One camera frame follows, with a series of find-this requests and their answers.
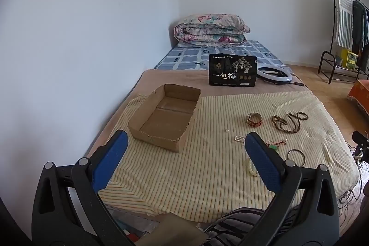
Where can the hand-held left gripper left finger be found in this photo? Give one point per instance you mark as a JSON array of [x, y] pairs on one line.
[[111, 156]]

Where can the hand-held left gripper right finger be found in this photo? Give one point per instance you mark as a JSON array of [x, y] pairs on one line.
[[261, 159]]

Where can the metal bangle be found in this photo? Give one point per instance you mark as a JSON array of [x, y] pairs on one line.
[[289, 154]]

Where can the cardboard box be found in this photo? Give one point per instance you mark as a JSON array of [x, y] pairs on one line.
[[173, 107]]

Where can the orange covered stool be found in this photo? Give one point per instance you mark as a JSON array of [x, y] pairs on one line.
[[360, 93]]

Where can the yellow striped cloth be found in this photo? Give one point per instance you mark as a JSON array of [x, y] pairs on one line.
[[201, 171]]

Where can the striped grey garment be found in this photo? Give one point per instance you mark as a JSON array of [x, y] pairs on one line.
[[239, 225]]

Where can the yellow crate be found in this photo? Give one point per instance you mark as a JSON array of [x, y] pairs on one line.
[[349, 60]]

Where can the black snack bag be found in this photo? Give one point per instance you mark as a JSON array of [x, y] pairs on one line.
[[232, 73]]

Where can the flat cardboard piece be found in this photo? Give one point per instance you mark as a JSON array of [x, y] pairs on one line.
[[170, 230]]

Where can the dark hanging clothes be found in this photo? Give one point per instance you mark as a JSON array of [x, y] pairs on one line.
[[360, 27]]

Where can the blue checked bedsheet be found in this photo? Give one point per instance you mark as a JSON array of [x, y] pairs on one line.
[[187, 55]]

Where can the black metal clothes rack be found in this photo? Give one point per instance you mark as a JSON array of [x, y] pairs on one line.
[[334, 18]]

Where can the striped hanging towel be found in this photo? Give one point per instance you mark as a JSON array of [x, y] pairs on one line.
[[344, 15]]

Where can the folded floral quilt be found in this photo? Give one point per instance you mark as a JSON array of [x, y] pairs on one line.
[[210, 29]]

